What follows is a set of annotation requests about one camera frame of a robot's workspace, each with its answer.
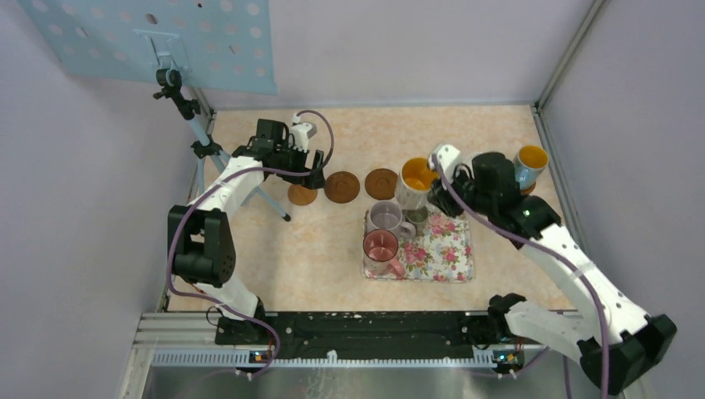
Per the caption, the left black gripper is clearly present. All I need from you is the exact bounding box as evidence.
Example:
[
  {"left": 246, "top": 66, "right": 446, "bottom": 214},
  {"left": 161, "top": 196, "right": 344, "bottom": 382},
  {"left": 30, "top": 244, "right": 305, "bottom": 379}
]
[{"left": 274, "top": 139, "right": 325, "bottom": 190}]

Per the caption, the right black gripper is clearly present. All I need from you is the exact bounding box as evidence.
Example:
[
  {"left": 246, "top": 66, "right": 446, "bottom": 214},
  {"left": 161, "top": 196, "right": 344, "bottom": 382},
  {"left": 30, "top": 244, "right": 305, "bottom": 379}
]
[{"left": 429, "top": 164, "right": 495, "bottom": 219}]

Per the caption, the blue mug yellow inside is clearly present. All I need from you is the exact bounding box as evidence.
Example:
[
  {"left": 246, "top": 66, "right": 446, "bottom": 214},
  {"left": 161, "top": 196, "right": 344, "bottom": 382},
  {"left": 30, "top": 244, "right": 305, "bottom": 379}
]
[{"left": 513, "top": 145, "right": 550, "bottom": 191}]

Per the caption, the light brown small coaster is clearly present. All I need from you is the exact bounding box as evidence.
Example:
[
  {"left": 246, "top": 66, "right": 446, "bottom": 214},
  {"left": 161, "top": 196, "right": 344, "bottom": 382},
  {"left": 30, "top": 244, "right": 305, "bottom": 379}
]
[{"left": 287, "top": 185, "right": 318, "bottom": 206}]

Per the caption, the glass mug orange inside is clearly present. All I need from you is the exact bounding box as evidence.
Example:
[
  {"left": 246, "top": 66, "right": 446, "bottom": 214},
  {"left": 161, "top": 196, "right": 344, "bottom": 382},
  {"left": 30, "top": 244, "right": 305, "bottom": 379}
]
[{"left": 395, "top": 157, "right": 438, "bottom": 210}]

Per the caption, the brown coaster one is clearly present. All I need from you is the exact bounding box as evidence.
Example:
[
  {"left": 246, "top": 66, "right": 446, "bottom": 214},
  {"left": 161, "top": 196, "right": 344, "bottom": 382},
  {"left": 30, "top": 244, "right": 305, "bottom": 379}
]
[{"left": 324, "top": 171, "right": 360, "bottom": 204}]

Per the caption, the brown coaster two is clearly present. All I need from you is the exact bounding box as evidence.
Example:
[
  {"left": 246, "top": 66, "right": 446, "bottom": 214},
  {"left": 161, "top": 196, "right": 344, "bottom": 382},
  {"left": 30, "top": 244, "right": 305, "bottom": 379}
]
[{"left": 364, "top": 168, "right": 398, "bottom": 200}]

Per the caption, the pink mug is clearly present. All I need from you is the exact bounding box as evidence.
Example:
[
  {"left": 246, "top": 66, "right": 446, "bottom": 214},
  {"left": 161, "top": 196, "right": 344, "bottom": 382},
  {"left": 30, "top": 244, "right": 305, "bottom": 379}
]
[{"left": 362, "top": 229, "right": 405, "bottom": 278}]

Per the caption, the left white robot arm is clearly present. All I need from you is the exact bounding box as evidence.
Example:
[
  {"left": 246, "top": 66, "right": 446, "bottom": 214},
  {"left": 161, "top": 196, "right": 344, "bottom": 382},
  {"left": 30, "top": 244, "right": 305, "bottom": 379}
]
[{"left": 167, "top": 116, "right": 326, "bottom": 344}]

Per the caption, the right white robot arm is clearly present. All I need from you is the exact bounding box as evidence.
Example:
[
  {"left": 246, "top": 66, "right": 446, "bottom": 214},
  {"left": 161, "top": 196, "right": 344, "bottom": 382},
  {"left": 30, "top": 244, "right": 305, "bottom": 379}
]
[{"left": 427, "top": 145, "right": 677, "bottom": 397}]

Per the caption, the brown coaster six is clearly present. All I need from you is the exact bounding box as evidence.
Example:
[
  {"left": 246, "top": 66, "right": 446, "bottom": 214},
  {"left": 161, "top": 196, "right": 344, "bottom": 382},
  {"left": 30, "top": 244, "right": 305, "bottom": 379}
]
[{"left": 520, "top": 182, "right": 536, "bottom": 195}]

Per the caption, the small grey-green cup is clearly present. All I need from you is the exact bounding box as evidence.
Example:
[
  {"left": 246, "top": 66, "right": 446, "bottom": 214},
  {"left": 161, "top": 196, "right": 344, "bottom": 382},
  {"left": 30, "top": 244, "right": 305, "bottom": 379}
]
[{"left": 404, "top": 206, "right": 430, "bottom": 237}]

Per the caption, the blue tripod stand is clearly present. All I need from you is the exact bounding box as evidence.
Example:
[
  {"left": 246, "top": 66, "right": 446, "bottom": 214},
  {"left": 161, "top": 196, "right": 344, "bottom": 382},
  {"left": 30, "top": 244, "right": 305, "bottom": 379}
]
[{"left": 152, "top": 66, "right": 292, "bottom": 223}]

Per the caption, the floral tray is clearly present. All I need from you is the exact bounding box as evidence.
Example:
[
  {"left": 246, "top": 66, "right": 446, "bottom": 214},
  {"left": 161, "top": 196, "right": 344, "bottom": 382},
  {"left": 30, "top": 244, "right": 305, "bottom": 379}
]
[{"left": 361, "top": 206, "right": 474, "bottom": 283}]

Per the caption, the blue perforated board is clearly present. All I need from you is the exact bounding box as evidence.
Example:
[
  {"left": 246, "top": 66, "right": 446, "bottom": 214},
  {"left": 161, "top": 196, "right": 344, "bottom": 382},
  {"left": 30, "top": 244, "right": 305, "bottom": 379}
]
[{"left": 19, "top": 0, "right": 278, "bottom": 95}]

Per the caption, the lilac mug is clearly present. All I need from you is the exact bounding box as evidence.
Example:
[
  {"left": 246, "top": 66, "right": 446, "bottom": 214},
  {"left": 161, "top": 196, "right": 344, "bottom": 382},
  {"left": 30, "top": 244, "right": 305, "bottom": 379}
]
[{"left": 365, "top": 200, "right": 417, "bottom": 239}]

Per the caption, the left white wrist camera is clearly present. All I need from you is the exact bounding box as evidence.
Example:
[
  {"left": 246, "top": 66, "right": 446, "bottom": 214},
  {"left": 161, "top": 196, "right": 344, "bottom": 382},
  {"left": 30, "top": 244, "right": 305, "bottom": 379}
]
[{"left": 289, "top": 113, "right": 318, "bottom": 152}]

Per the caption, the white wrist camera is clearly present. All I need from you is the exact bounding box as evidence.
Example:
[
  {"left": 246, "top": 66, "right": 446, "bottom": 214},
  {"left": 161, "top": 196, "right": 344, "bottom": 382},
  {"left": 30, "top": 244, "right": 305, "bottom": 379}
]
[
  {"left": 289, "top": 113, "right": 318, "bottom": 152},
  {"left": 427, "top": 144, "right": 462, "bottom": 182}
]

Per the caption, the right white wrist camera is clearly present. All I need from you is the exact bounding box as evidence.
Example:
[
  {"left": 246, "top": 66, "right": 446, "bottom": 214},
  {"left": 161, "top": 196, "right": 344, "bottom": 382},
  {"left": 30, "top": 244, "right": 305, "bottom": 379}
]
[{"left": 427, "top": 144, "right": 462, "bottom": 182}]

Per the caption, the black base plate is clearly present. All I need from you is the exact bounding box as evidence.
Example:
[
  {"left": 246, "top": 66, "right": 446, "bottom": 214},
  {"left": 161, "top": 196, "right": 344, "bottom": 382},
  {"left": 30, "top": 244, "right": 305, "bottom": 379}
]
[{"left": 214, "top": 311, "right": 520, "bottom": 360}]

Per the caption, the aluminium frame rail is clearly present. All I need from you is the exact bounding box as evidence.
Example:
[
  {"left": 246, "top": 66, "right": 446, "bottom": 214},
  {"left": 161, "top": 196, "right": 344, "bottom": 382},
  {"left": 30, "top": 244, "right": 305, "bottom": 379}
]
[{"left": 119, "top": 311, "right": 599, "bottom": 398}]

